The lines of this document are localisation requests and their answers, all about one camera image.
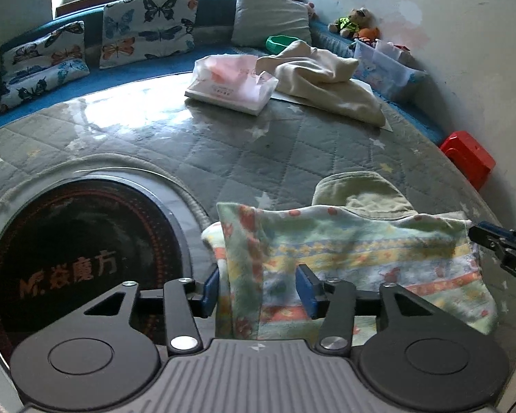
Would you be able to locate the small butterfly print cushion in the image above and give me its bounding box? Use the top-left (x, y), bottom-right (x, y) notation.
top-left (0, 58), bottom-right (90, 113)
top-left (0, 21), bottom-right (86, 76)

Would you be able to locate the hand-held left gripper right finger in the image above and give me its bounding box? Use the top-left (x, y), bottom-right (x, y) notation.
top-left (296, 264), bottom-right (435, 356)

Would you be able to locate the green bowl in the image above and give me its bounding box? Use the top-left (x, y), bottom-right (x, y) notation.
top-left (265, 34), bottom-right (299, 52)

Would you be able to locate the blue sofa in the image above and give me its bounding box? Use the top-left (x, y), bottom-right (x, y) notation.
top-left (0, 0), bottom-right (448, 138)

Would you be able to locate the grey pillow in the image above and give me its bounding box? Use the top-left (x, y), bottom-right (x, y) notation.
top-left (231, 0), bottom-right (312, 48)

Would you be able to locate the clear plastic storage box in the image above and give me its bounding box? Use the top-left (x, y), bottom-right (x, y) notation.
top-left (353, 39), bottom-right (426, 102)

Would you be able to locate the large butterfly print cushion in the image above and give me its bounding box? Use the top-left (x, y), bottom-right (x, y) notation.
top-left (99, 0), bottom-right (200, 70)

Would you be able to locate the olive green garment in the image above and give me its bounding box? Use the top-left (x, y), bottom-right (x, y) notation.
top-left (312, 171), bottom-right (465, 224)

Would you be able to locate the teddy bear in green vest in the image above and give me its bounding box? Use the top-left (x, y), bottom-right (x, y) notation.
top-left (328, 7), bottom-right (370, 39)

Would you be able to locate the beige cloth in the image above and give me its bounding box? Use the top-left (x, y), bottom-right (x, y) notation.
top-left (256, 40), bottom-right (387, 127)

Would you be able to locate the striped dotted pastel shirt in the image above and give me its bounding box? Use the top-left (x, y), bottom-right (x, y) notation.
top-left (201, 202), bottom-right (499, 340)

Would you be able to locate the pink tissue packet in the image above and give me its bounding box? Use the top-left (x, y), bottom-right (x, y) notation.
top-left (184, 54), bottom-right (280, 117)

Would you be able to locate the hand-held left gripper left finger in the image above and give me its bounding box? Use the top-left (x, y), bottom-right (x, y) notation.
top-left (82, 266), bottom-right (222, 356)

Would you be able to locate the orange plush toy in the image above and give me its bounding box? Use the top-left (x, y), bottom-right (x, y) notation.
top-left (350, 27), bottom-right (381, 44)

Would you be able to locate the round black induction cooker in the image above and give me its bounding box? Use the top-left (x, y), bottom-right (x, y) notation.
top-left (0, 176), bottom-right (196, 396)

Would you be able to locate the red plastic stool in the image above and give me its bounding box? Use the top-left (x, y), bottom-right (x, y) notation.
top-left (439, 131), bottom-right (496, 191)

